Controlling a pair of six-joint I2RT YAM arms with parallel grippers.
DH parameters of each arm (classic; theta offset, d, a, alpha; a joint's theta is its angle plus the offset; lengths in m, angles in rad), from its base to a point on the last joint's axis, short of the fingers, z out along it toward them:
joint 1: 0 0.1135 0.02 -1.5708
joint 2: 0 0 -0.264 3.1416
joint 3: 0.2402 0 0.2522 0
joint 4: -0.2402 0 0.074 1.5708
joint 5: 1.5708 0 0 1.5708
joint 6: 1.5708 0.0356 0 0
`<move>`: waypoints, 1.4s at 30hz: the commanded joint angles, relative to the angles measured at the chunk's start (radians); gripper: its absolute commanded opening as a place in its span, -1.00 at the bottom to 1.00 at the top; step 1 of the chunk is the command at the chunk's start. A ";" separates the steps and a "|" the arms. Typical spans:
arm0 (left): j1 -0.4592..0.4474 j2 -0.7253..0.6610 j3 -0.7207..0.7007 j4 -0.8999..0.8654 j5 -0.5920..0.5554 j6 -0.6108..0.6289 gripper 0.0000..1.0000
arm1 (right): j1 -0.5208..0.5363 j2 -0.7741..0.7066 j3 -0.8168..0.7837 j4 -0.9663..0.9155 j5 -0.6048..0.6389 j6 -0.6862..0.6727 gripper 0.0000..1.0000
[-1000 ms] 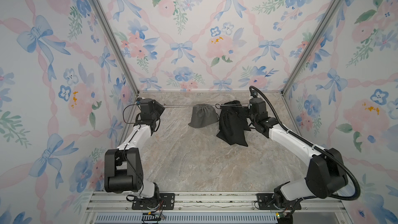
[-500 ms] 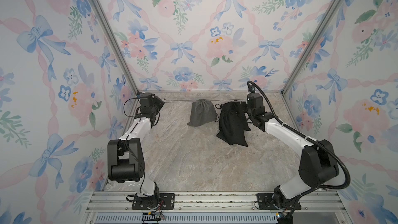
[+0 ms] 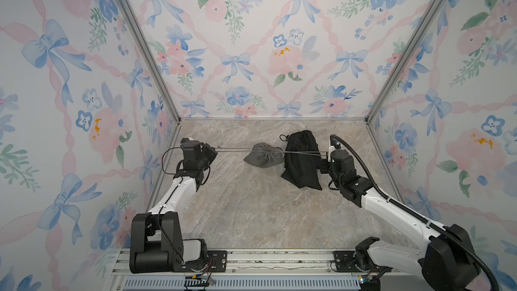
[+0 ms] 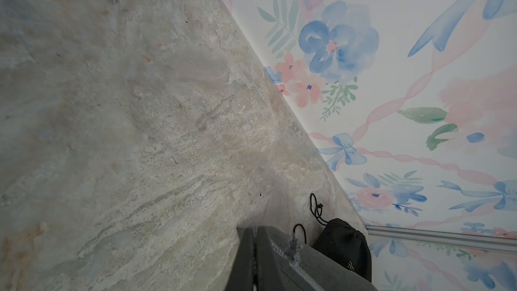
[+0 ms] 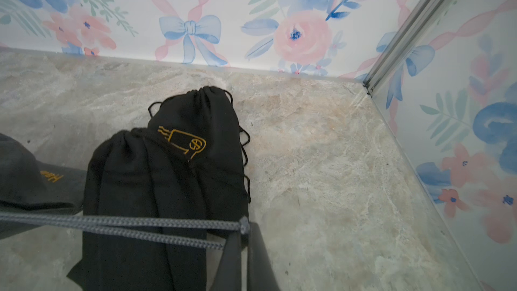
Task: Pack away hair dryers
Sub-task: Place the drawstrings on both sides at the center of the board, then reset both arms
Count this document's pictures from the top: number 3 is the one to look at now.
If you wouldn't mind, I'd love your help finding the black pouch with gold logo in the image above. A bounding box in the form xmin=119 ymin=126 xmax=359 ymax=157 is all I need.
xmin=281 ymin=151 xmax=323 ymax=191

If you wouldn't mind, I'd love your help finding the grey fabric drawstring pouch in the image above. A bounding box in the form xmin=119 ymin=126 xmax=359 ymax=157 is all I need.
xmin=215 ymin=142 xmax=329 ymax=170

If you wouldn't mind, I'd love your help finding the plain black drawstring pouch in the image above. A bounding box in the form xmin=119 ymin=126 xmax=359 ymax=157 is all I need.
xmin=279 ymin=129 xmax=322 ymax=162

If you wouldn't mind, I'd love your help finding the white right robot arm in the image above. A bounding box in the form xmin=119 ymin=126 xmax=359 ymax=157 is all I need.
xmin=323 ymin=148 xmax=481 ymax=290

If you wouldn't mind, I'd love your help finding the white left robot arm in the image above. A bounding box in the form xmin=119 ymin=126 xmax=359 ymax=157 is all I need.
xmin=129 ymin=138 xmax=218 ymax=274

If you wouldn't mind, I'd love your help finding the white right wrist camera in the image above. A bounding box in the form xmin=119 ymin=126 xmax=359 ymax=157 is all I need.
xmin=327 ymin=134 xmax=342 ymax=162

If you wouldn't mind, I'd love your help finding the black corrugated cable conduit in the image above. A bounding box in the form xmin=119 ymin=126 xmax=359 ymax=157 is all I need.
xmin=329 ymin=134 xmax=500 ymax=291

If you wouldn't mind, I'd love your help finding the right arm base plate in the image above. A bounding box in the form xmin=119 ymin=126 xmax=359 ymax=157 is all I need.
xmin=330 ymin=251 xmax=362 ymax=273

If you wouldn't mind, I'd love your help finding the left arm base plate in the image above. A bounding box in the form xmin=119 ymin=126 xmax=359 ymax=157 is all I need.
xmin=180 ymin=250 xmax=228 ymax=274

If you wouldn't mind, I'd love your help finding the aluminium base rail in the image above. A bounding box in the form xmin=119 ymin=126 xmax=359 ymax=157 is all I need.
xmin=106 ymin=249 xmax=430 ymax=290

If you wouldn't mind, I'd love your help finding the aluminium corner post left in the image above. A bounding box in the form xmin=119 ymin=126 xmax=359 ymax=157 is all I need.
xmin=115 ymin=0 xmax=180 ymax=125

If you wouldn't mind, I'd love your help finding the aluminium corner post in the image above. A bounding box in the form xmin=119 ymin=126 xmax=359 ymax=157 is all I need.
xmin=115 ymin=0 xmax=180 ymax=125
xmin=365 ymin=0 xmax=446 ymax=125

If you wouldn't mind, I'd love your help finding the aluminium corner post right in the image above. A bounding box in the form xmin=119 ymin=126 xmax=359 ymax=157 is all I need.
xmin=365 ymin=0 xmax=446 ymax=125

